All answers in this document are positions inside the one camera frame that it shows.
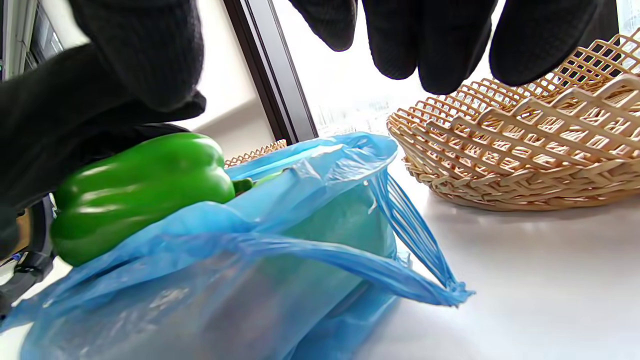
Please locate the black left hand controller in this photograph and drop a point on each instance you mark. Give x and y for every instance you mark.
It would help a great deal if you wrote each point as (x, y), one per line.
(30, 272)

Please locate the person's left hand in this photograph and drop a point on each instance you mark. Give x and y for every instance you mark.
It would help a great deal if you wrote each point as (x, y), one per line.
(60, 125)

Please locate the round wicker basket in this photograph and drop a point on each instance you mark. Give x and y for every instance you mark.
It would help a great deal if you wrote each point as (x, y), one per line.
(525, 150)
(260, 151)

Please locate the black window frame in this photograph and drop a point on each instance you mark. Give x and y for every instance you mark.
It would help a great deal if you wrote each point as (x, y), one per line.
(275, 75)

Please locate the green bell pepper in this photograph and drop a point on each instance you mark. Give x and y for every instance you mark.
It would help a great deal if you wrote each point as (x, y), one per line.
(140, 185)

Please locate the blue plastic bag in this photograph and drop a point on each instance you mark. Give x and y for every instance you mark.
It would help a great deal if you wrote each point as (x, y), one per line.
(250, 280)

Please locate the person's right hand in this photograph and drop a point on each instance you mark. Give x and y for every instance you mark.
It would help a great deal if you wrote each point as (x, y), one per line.
(445, 45)

